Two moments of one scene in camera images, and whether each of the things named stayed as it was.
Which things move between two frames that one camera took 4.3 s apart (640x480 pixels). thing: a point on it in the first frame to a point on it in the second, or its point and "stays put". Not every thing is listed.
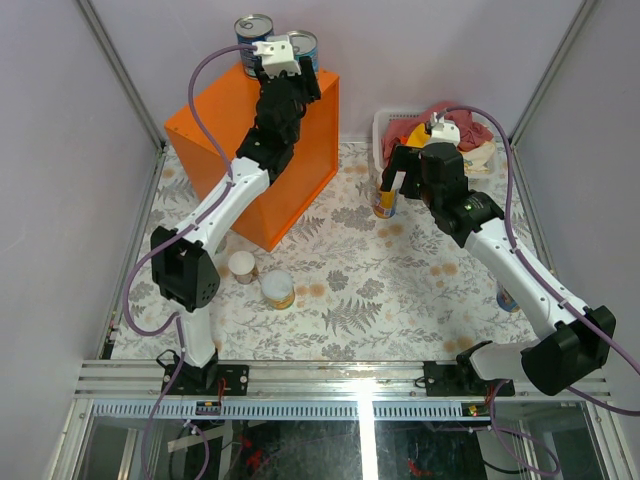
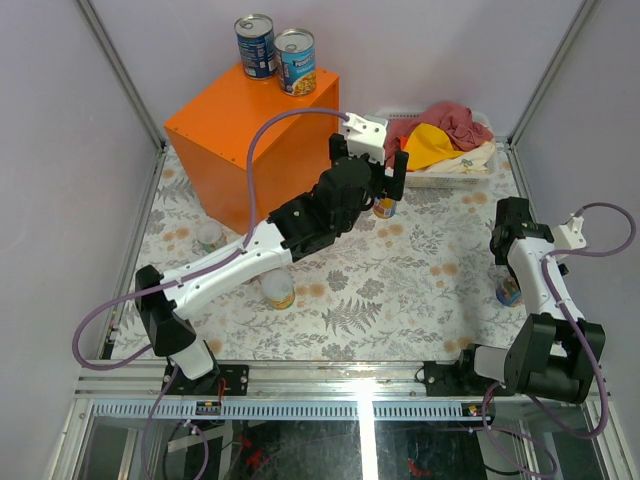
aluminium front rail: [136, 390] stays put
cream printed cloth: [478, 160] stays put
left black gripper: [299, 83] to [392, 181]
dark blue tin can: [251, 28] stays put
